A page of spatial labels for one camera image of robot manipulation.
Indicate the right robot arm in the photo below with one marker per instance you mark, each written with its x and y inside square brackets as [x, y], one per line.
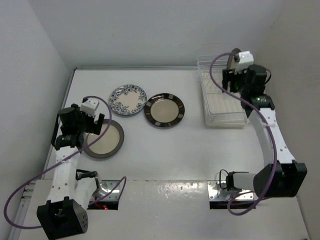
[281, 176]

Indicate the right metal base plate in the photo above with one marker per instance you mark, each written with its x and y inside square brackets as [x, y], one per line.
[217, 192]

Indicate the white front board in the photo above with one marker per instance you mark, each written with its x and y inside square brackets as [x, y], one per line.
[171, 210]

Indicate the white drip tray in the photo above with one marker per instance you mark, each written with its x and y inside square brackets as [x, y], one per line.
[220, 109]

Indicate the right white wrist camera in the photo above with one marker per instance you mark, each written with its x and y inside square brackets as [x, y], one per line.
[243, 59]

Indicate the grey rim plate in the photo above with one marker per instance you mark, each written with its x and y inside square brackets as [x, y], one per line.
[231, 62]
[109, 144]

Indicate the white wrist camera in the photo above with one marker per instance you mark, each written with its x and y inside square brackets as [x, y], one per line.
[89, 106]
[243, 59]

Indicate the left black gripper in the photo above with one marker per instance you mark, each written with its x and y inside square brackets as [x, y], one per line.
[92, 127]

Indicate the white wire dish rack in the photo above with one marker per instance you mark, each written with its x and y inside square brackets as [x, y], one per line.
[204, 62]

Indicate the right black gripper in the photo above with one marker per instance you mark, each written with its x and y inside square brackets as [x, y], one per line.
[229, 75]

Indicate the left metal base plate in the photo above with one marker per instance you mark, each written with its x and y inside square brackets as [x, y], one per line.
[106, 187]

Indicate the blue floral plate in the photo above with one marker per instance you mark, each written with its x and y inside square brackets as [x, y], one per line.
[127, 100]

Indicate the dark patterned rim plate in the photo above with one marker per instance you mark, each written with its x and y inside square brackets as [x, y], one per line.
[164, 110]

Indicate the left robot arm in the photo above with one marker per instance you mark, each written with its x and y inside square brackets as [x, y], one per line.
[65, 212]

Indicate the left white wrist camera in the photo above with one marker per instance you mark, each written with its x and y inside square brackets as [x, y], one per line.
[89, 106]

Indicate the metal base plate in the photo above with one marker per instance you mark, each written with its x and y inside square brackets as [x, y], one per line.
[106, 187]
[217, 192]

